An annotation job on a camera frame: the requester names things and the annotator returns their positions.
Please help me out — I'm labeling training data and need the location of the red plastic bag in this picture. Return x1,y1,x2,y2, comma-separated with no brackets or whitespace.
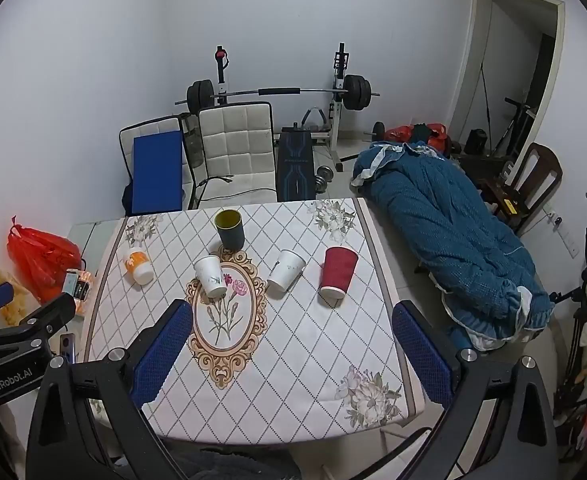
6,216,85,304

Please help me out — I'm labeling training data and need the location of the white plain paper cup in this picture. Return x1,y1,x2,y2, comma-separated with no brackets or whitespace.
266,249,307,293

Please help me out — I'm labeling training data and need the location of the floral diamond pattern tablecloth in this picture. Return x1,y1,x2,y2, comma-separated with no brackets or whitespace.
82,197,424,445

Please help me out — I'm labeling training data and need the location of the dark green cup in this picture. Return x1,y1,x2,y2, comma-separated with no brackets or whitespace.
214,209,246,251

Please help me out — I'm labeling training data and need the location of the black weight bench pad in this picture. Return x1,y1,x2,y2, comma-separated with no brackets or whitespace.
276,127,317,203

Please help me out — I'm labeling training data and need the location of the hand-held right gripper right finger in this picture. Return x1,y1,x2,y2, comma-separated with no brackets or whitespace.
391,301,559,480

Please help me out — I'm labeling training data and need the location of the white cushioned chair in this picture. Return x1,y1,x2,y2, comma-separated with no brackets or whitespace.
118,115,197,211
194,102,278,208

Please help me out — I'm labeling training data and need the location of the black cable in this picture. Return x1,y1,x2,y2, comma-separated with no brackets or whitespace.
191,175,277,208

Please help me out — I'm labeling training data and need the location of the blue quilted blanket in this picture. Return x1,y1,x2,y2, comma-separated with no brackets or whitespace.
349,140,554,352

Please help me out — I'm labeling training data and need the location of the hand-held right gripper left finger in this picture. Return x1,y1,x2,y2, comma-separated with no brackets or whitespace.
26,298,194,480

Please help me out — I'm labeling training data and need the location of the black tripod stand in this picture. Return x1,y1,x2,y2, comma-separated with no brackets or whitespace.
548,225,587,401

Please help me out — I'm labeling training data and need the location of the red paper cup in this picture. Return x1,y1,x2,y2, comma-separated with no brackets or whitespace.
319,246,359,302

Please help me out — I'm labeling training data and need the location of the barbell with black plates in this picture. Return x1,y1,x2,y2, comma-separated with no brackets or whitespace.
176,74,380,112

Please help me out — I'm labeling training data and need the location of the white floral paper cup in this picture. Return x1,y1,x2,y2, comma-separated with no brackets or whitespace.
194,255,228,299

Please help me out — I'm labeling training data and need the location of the white barbell rack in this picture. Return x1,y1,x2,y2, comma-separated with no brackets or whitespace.
212,42,359,173

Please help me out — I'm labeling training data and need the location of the brown wooden chair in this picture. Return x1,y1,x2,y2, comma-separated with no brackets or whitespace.
478,142,564,236

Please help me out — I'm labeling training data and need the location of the yellow plastic bag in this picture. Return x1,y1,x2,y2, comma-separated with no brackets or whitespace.
0,267,37,328

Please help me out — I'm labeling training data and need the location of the orange patterned paper cup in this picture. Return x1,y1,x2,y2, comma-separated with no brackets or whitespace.
123,247,155,286

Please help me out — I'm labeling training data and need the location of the small orange packet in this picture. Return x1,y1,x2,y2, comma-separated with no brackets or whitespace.
64,269,97,316

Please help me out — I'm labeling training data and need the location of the blue flat board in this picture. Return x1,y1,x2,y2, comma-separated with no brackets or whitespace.
130,130,184,216

